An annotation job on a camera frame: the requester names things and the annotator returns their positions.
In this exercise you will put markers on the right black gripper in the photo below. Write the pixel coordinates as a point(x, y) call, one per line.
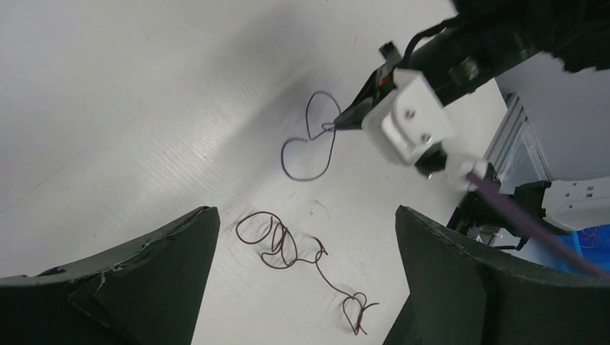
point(456, 56)

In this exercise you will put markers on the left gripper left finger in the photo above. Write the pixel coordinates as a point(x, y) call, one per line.
point(145, 291)

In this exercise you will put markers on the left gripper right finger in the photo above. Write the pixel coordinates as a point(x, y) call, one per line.
point(465, 292)

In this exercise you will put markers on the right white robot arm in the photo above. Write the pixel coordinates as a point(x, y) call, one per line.
point(575, 32)

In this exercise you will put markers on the blue plastic object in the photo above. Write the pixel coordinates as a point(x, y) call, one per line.
point(591, 243)

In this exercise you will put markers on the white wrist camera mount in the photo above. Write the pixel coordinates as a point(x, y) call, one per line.
point(409, 124)

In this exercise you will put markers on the aluminium frame rail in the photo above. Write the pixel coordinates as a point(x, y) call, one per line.
point(514, 150)

